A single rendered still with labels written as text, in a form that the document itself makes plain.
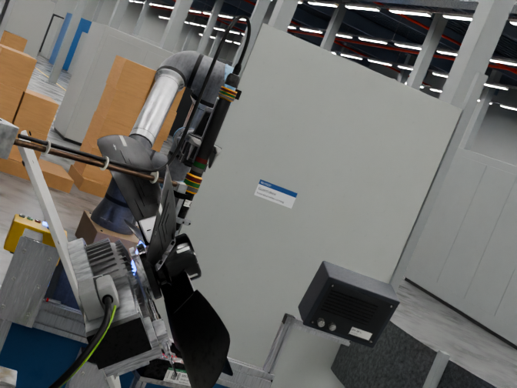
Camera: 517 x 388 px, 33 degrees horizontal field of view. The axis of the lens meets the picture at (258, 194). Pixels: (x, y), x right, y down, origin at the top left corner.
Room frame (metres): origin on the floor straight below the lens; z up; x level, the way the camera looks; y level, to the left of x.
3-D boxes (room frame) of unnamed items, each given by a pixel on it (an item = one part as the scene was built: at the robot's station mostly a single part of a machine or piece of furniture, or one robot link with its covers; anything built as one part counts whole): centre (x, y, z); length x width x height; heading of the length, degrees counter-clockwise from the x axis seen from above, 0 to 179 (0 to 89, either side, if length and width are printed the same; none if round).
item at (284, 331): (2.75, -0.24, 0.96); 0.03 x 0.03 x 0.20; 16
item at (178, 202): (2.25, 0.18, 1.33); 0.09 x 0.07 x 0.10; 141
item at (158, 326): (1.92, 0.08, 1.08); 0.07 x 0.04 x 0.06; 26
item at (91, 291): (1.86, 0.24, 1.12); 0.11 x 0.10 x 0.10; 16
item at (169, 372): (2.49, 0.06, 0.85); 0.22 x 0.17 x 0.07; 121
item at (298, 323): (2.78, -0.34, 1.04); 0.24 x 0.03 x 0.03; 106
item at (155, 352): (1.90, 0.14, 1.03); 0.15 x 0.10 x 0.14; 106
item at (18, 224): (2.52, 0.55, 1.02); 0.16 x 0.10 x 0.11; 106
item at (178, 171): (2.51, 0.26, 1.36); 0.11 x 0.08 x 0.11; 94
